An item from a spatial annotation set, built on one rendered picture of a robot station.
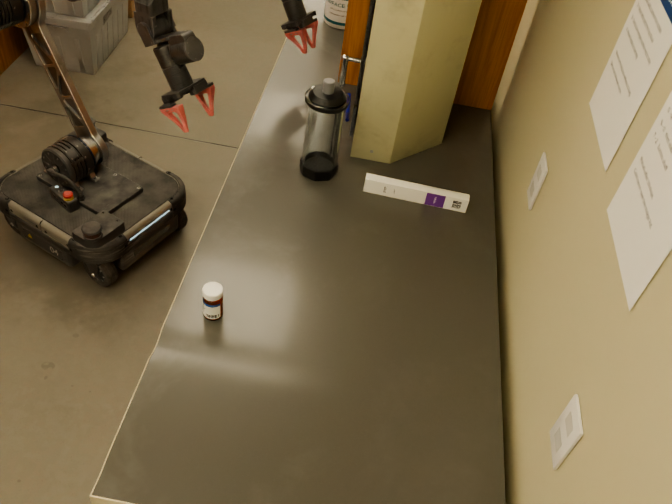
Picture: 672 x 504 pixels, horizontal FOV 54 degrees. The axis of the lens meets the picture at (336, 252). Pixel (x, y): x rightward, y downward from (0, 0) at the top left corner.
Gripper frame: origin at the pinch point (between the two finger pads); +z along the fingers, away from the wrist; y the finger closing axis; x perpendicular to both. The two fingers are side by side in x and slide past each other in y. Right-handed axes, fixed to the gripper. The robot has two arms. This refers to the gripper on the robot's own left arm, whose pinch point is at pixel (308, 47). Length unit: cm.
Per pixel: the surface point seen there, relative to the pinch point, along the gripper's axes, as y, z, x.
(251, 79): 113, 38, 144
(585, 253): -65, 26, -97
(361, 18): 8.0, -3.3, -15.9
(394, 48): -21.5, -1.0, -43.4
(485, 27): 22, 10, -46
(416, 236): -41, 40, -47
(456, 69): -3.4, 12.2, -47.9
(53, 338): -76, 65, 96
